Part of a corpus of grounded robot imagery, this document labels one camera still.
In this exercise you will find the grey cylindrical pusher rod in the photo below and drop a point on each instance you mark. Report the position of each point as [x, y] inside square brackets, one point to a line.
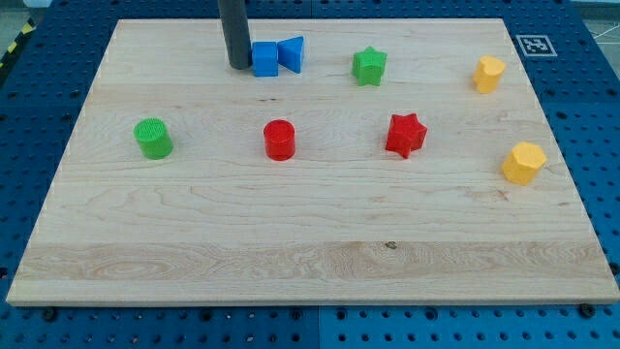
[235, 27]

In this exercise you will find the green cylinder block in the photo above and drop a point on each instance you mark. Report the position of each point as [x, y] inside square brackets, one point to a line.
[152, 136]

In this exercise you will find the blue triangle block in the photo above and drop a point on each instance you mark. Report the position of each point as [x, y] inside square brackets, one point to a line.
[291, 53]

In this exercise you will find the light wooden board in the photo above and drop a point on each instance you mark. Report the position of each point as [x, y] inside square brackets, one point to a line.
[343, 221]

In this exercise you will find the green star block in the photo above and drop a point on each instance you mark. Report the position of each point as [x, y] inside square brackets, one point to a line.
[369, 66]

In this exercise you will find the black white fiducial marker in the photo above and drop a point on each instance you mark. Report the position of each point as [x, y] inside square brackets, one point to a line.
[534, 45]

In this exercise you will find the yellow heart block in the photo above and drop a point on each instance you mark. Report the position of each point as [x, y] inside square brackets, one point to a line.
[488, 74]

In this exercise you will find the red cylinder block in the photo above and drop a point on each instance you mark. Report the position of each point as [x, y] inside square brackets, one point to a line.
[279, 139]

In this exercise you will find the blue cube block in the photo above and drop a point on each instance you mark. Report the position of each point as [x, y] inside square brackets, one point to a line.
[265, 59]

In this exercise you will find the red star block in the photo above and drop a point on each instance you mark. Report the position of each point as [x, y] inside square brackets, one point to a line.
[405, 134]

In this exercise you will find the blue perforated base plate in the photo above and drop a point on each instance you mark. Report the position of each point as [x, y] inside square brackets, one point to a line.
[55, 65]

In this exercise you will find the yellow hexagon block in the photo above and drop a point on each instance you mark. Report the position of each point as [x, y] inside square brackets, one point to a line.
[523, 163]

